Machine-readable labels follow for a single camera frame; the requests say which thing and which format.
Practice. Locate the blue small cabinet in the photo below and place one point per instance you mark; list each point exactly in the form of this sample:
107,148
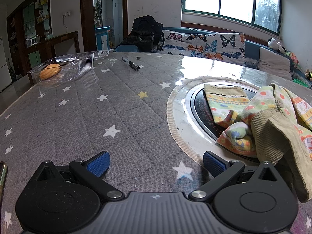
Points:
102,37

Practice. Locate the dark wooden display cabinet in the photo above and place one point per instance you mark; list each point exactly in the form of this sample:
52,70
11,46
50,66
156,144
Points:
18,17

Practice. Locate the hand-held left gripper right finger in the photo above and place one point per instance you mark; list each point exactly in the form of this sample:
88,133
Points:
214,163

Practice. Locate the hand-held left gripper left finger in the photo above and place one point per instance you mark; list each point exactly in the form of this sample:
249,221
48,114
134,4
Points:
98,163

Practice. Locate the clear plastic tray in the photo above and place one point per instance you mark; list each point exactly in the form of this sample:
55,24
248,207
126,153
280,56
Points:
73,63

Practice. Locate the green and black plush toy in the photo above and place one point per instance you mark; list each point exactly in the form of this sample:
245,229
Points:
308,74

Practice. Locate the grey cushion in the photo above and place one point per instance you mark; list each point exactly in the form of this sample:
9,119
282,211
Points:
273,62

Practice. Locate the dark wooden door frame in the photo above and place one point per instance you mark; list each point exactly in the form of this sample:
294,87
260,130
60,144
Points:
85,17

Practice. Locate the white refrigerator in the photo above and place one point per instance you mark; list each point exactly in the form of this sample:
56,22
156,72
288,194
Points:
3,63

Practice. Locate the white wall socket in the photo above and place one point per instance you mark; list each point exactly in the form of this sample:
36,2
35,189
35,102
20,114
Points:
66,13

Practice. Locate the orange mango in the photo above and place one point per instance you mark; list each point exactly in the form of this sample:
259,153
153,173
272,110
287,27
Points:
50,71

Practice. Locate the pink and green plush toy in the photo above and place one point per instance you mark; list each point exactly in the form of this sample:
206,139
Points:
291,57

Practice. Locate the patterned pastel child's garment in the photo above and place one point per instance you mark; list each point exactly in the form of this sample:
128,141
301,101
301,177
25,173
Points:
226,102

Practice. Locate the dark wooden side counter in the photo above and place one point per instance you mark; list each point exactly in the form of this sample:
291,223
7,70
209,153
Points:
61,39

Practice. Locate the blue sofa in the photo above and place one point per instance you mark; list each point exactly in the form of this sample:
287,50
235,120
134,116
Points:
252,48

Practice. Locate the black pen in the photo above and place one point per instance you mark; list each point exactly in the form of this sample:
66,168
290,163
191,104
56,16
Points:
129,63

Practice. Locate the butterfly print cushion cover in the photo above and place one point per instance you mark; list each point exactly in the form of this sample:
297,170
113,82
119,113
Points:
195,43

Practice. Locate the round black induction cooktop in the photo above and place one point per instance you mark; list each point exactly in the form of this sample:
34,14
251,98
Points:
199,107

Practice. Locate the black backpack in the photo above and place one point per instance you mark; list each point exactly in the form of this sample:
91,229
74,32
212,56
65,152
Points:
146,29

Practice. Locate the panda plush toy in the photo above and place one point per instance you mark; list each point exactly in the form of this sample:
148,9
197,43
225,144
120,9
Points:
274,43

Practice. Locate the grey star tablecloth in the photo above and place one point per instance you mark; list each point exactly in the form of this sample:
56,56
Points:
97,117

